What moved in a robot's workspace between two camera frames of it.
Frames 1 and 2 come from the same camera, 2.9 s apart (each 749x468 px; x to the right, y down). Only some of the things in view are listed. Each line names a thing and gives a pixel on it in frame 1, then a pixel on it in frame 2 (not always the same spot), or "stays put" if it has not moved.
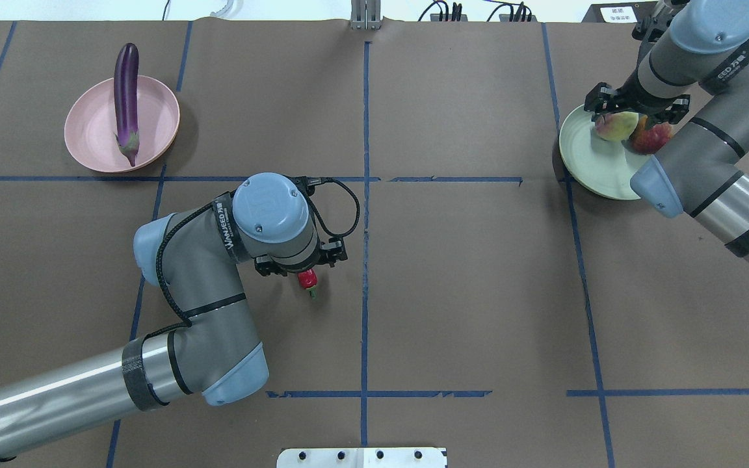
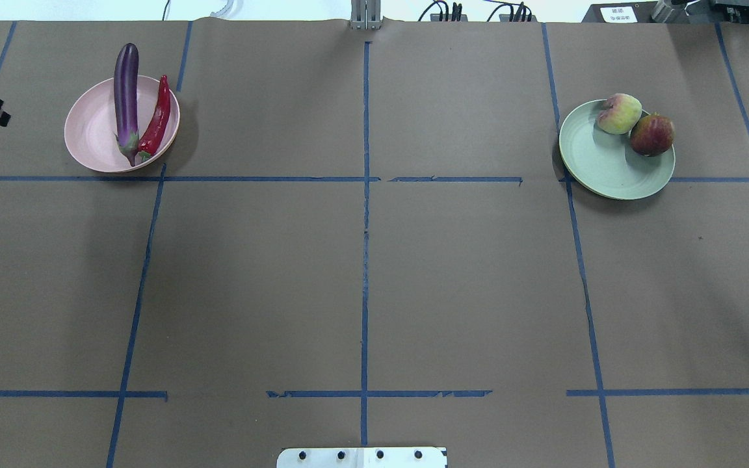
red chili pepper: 308,279 → 153,131
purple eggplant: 126,90 stays put
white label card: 619,14 stays put
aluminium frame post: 365,15 stays put
